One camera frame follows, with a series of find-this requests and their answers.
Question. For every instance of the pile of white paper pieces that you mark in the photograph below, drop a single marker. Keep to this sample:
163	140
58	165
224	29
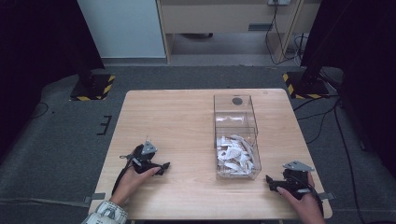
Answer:
235	155

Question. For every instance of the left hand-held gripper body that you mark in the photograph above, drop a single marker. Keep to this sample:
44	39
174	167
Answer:
143	155

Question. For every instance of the white panel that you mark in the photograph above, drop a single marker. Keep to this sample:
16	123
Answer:
121	28

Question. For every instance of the clear plastic box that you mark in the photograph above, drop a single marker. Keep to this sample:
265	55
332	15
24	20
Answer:
235	118

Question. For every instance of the striped black stand base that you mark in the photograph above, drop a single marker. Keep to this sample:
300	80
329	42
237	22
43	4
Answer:
306	87
93	88

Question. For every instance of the black curtain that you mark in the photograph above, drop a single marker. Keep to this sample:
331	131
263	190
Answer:
358	62
37	62

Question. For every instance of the person's left hand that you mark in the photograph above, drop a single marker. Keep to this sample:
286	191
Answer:
130	183

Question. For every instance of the person's right hand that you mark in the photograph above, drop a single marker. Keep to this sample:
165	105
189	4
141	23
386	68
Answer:
306	207

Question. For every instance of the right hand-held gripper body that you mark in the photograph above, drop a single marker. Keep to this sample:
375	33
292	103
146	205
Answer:
294	180

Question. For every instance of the grey table bracket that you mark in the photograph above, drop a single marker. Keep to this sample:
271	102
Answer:
327	196
95	197

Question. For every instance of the white power strip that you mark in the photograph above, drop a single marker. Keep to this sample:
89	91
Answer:
279	2

